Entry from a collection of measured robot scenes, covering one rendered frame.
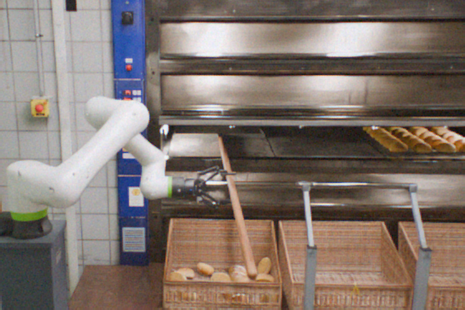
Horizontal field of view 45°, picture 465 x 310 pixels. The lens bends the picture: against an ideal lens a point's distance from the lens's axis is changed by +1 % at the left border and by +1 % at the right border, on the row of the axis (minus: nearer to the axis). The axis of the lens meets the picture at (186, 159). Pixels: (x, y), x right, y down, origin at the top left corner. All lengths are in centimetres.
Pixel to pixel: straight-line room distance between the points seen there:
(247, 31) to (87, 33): 79
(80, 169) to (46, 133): 119
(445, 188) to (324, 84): 85
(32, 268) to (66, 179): 36
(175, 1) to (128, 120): 101
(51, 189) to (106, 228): 133
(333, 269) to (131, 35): 161
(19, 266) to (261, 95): 150
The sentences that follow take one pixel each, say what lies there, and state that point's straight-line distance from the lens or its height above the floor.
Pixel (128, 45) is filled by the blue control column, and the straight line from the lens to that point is 285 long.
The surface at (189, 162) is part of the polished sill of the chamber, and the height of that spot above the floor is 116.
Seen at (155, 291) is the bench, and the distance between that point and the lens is 289.
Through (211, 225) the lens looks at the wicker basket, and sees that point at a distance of 303.
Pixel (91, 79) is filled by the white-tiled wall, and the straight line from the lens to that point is 293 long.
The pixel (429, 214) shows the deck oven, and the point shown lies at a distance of 327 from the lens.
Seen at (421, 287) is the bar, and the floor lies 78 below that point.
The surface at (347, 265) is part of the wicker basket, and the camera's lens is 316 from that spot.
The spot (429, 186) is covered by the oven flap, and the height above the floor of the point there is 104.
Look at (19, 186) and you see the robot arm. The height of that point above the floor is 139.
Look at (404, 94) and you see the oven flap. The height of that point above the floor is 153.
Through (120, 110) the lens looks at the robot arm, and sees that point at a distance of 204.
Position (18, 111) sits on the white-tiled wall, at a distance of 305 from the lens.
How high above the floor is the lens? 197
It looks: 16 degrees down
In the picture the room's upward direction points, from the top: straight up
